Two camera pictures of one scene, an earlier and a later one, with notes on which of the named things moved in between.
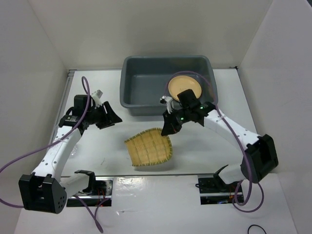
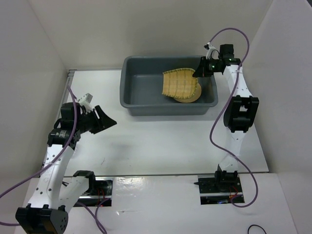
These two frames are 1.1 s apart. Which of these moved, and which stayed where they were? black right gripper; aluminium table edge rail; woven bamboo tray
Moved: woven bamboo tray; black right gripper
Stayed: aluminium table edge rail
